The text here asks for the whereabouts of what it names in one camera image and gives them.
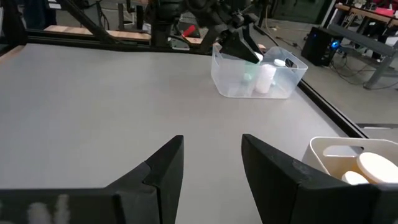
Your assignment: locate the clear plastic bin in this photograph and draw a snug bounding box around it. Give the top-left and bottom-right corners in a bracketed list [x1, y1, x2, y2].
[210, 45, 308, 100]

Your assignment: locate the white opaque pill bottle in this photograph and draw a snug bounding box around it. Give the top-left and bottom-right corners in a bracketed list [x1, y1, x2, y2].
[254, 63, 277, 94]

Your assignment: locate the black computer tower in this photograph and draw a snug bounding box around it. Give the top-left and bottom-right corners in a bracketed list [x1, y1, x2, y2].
[300, 26, 343, 67]

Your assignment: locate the slim orange pill bottle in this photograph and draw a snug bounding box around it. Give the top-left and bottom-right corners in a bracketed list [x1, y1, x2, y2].
[341, 170, 370, 186]

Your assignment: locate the white plastic bin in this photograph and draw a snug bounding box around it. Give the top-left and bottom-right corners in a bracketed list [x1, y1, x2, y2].
[300, 136, 398, 187]

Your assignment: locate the small teal pill bottle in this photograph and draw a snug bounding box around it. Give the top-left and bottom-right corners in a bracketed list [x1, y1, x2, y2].
[244, 52, 264, 83]
[242, 73, 253, 94]

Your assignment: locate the red clip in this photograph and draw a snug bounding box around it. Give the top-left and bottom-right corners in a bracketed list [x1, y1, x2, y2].
[182, 24, 197, 39]

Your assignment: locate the large teal pill bottle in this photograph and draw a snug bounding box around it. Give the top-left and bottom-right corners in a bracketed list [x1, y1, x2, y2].
[272, 58, 289, 91]

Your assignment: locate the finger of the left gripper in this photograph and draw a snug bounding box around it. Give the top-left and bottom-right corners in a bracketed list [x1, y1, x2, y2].
[219, 30, 261, 65]
[244, 23, 264, 54]

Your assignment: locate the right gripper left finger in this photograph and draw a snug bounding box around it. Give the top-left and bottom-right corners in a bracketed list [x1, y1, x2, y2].
[0, 134, 185, 224]

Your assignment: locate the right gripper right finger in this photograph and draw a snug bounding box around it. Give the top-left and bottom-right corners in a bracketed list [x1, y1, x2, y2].
[241, 133, 398, 224]

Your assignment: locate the medium orange pill bottle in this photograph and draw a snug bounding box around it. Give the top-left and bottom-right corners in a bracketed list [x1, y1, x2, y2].
[356, 151, 398, 185]

